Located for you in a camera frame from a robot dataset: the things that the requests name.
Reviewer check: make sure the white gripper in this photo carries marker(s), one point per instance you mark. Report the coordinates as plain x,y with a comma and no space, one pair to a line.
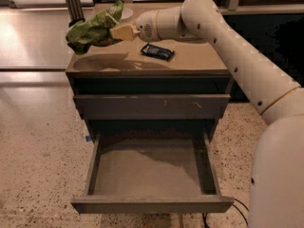
145,25

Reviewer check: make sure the green rice chip bag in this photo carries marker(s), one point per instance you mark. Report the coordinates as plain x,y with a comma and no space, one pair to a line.
96,30

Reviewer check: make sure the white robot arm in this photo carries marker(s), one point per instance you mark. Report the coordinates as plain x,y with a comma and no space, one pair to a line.
277,189

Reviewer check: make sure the brown drawer cabinet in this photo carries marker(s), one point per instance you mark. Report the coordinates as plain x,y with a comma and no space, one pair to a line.
121,69

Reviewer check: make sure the closed upper drawer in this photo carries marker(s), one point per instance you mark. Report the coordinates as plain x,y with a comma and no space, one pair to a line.
152,107

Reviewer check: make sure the open lower drawer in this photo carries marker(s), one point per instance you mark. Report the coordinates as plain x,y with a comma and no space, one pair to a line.
139,175

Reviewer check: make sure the white bowl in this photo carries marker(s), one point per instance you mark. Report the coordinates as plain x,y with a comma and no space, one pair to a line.
127,13

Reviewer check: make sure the black snack bar wrapper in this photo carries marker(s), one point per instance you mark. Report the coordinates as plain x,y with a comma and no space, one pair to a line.
157,52

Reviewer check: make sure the blue tape piece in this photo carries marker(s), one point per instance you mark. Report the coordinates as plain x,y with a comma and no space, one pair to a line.
88,138

